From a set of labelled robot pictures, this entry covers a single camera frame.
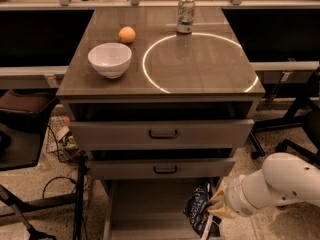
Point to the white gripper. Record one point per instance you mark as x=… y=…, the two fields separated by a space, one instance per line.
x=237 y=196

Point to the blue chip bag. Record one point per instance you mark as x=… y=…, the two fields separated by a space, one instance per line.
x=202 y=222

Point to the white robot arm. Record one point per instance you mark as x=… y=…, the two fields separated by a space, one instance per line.
x=284 y=179

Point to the top drawer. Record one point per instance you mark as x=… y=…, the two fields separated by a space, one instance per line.
x=156 y=135

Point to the drawer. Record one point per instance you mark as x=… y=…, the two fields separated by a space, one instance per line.
x=163 y=168
x=151 y=209
x=156 y=135

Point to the bottom drawer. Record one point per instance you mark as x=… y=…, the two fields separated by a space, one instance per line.
x=151 y=209

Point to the grey drawer cabinet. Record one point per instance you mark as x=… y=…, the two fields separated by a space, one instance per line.
x=171 y=77

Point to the middle drawer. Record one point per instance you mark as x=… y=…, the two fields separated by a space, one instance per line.
x=163 y=168

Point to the black office chair right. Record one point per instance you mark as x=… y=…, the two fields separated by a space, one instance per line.
x=301 y=122

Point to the black office chair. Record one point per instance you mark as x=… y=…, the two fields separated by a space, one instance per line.
x=301 y=122
x=24 y=118

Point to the white bowl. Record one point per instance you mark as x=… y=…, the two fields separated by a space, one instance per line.
x=110 y=60

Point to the orange fruit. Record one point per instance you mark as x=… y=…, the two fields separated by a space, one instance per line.
x=127 y=35

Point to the green soda can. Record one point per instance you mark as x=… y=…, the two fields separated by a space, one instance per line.
x=185 y=16

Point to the black office chair left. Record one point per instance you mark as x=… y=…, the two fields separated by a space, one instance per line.
x=24 y=118

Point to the wire basket with trash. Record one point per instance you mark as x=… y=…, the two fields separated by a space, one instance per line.
x=60 y=141

